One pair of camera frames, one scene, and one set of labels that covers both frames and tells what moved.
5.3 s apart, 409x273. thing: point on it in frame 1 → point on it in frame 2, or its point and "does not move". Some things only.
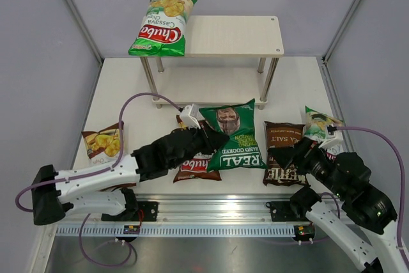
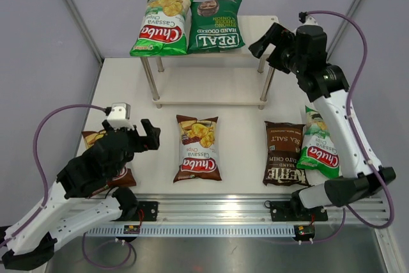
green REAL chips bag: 238,122 → 214,26
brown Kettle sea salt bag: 280,135 does not move
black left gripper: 213,140 → 150,142
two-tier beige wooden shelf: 229,59 does not move
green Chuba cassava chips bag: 163,32 does not move
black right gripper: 306,149 → 277,31
